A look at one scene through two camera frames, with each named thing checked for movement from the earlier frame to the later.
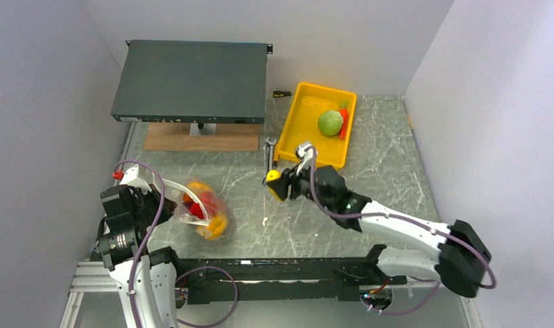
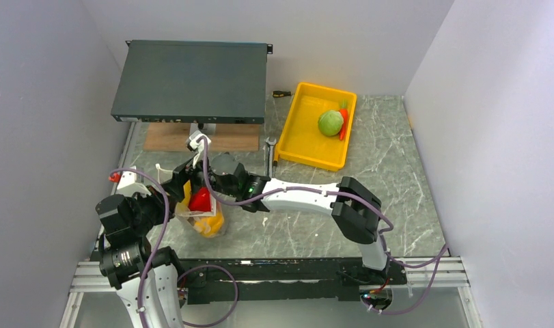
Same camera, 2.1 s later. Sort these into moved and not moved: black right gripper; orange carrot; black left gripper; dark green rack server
Moved: black right gripper
Not moved: orange carrot; black left gripper; dark green rack server
